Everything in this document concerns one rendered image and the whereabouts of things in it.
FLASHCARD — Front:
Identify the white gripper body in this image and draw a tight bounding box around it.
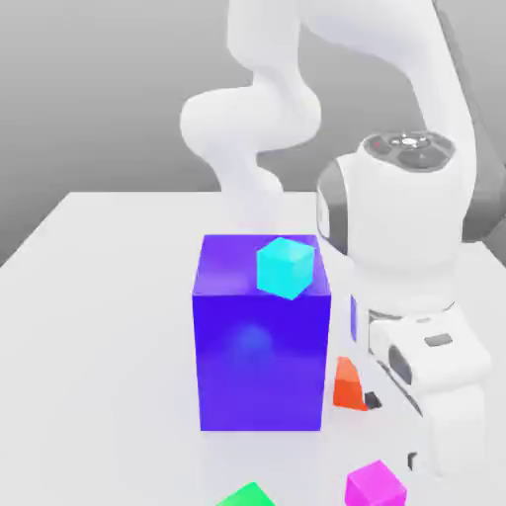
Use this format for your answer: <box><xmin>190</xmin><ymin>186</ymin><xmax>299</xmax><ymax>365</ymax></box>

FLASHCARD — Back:
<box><xmin>349</xmin><ymin>293</ymin><xmax>485</xmax><ymax>477</ymax></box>

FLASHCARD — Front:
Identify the small orange cube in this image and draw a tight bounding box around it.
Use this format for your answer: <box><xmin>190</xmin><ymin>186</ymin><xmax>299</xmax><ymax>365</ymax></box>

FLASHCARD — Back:
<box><xmin>332</xmin><ymin>355</ymin><xmax>370</xmax><ymax>412</ymax></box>

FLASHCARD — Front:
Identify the small magenta cube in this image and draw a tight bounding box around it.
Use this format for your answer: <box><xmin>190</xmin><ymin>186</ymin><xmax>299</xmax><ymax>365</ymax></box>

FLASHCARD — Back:
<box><xmin>344</xmin><ymin>459</ymin><xmax>408</xmax><ymax>506</ymax></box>

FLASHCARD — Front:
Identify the small green cube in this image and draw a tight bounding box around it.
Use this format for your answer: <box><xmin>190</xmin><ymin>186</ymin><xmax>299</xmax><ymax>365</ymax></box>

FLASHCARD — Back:
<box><xmin>214</xmin><ymin>480</ymin><xmax>277</xmax><ymax>506</ymax></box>

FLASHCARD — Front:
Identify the small cyan cube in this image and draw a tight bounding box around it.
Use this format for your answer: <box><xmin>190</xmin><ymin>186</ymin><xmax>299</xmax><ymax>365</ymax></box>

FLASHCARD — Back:
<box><xmin>255</xmin><ymin>235</ymin><xmax>316</xmax><ymax>301</ymax></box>

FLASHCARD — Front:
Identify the large blue box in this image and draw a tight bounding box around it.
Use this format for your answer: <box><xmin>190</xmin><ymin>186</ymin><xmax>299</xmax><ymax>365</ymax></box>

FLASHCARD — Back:
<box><xmin>191</xmin><ymin>233</ymin><xmax>332</xmax><ymax>433</ymax></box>

